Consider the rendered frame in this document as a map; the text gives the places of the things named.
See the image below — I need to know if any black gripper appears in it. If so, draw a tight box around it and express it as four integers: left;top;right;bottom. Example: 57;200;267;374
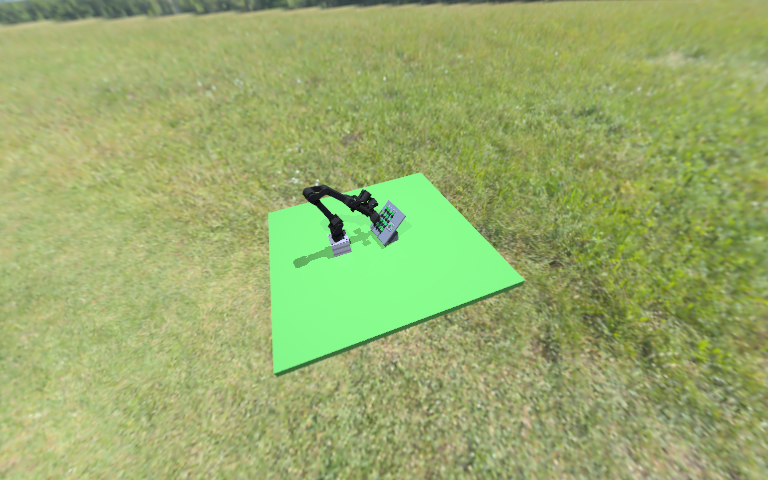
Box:
360;203;381;224

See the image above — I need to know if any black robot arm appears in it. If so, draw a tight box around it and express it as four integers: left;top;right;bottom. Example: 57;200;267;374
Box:
302;185;379;243

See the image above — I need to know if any light blue switch panel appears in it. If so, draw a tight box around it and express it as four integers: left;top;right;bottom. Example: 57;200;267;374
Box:
369;200;406;245

